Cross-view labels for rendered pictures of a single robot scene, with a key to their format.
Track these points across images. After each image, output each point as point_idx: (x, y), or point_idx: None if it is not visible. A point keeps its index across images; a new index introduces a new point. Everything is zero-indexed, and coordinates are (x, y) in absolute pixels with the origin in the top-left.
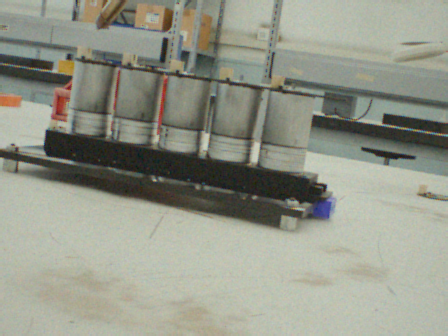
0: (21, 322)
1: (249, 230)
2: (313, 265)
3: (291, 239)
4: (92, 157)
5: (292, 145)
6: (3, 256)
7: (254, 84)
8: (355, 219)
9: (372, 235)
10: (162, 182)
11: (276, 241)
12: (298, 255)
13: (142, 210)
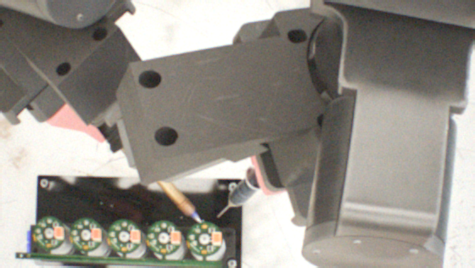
0: None
1: (64, 162)
2: (26, 116)
3: (41, 161)
4: (190, 225)
5: None
6: (129, 28)
7: (75, 228)
8: (16, 265)
9: (4, 219)
10: (119, 177)
11: (47, 149)
12: (35, 129)
13: (121, 156)
